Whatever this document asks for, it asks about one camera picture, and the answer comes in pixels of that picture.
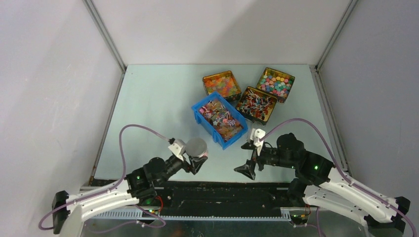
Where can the tin of wrapped candies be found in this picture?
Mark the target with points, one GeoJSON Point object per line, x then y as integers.
{"type": "Point", "coordinates": [256, 105]}

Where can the clear plastic jar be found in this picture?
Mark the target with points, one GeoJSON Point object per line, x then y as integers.
{"type": "Point", "coordinates": [198, 154]}

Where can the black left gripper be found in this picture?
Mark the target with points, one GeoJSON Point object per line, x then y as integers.
{"type": "Point", "coordinates": [193, 166]}

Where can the blue plastic candy bin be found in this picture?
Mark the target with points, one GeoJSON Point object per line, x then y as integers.
{"type": "Point", "coordinates": [220, 119]}

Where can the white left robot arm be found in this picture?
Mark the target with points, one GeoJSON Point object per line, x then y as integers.
{"type": "Point", "coordinates": [134, 188]}

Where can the tin of pastel candies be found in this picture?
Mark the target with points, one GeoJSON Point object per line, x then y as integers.
{"type": "Point", "coordinates": [276, 83]}

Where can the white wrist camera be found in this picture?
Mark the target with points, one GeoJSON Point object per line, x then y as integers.
{"type": "Point", "coordinates": [177, 148]}
{"type": "Point", "coordinates": [256, 139]}

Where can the tin of orange candies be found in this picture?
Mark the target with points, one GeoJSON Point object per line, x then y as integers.
{"type": "Point", "coordinates": [225, 84]}

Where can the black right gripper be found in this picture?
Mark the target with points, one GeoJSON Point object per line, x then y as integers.
{"type": "Point", "coordinates": [248, 168]}

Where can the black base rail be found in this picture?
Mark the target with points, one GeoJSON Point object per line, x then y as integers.
{"type": "Point", "coordinates": [229, 200]}

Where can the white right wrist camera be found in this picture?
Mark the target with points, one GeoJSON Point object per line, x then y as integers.
{"type": "Point", "coordinates": [256, 139]}

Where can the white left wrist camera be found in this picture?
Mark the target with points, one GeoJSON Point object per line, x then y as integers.
{"type": "Point", "coordinates": [177, 148]}

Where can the white jar lid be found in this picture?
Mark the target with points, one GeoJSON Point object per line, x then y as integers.
{"type": "Point", "coordinates": [196, 144]}

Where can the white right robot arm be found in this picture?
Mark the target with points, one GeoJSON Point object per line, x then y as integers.
{"type": "Point", "coordinates": [319, 182]}

